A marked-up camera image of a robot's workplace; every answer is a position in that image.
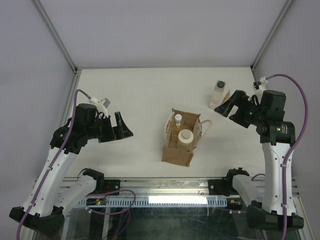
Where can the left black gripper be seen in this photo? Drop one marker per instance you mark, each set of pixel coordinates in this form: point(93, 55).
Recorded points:
point(122, 132)

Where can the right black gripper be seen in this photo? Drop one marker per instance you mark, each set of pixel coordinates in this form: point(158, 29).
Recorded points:
point(238, 98)

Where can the clear square bottle front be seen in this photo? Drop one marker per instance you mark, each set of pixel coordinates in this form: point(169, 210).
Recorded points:
point(217, 95)

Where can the clear square bottle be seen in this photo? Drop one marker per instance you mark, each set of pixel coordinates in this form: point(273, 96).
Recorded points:
point(217, 95)
point(234, 117)

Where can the yellow liquid bottle white cap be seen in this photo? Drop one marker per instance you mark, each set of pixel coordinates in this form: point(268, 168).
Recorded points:
point(177, 123)

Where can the beige squeeze tube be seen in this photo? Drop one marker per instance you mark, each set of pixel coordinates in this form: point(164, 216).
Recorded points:
point(226, 97)

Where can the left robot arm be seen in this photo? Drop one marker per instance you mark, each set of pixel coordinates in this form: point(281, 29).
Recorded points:
point(45, 211)

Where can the burlap canvas tote bag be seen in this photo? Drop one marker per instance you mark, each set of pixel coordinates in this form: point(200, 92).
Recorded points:
point(191, 121)

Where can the white round cap bottle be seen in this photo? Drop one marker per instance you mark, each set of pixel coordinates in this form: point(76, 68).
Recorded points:
point(185, 140)

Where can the small circuit board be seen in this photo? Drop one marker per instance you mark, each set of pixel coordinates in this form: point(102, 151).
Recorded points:
point(96, 201)

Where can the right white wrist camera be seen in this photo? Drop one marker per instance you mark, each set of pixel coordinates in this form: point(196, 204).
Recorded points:
point(259, 87)

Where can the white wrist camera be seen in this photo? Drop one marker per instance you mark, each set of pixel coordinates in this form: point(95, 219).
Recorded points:
point(101, 104)
point(259, 87)

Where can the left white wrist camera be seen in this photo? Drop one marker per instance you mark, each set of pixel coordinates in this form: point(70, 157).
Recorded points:
point(101, 104)

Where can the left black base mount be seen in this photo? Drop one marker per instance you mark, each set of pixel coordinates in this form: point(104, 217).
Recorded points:
point(111, 185)

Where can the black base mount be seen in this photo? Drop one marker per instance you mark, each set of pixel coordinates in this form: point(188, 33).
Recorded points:
point(111, 185)
point(220, 187)

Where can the aluminium mounting rail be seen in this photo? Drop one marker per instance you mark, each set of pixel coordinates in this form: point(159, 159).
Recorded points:
point(153, 186)

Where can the slotted cable duct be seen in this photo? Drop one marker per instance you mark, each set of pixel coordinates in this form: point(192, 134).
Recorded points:
point(161, 201)

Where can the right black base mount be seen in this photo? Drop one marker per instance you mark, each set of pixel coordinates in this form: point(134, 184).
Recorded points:
point(220, 187)

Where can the right aluminium frame post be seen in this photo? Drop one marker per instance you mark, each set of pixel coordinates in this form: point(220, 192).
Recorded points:
point(272, 33)

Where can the aluminium frame post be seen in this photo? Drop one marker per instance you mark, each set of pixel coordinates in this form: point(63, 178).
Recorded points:
point(272, 33)
point(54, 34)

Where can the left aluminium frame post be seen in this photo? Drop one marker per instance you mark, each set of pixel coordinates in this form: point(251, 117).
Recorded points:
point(54, 34)

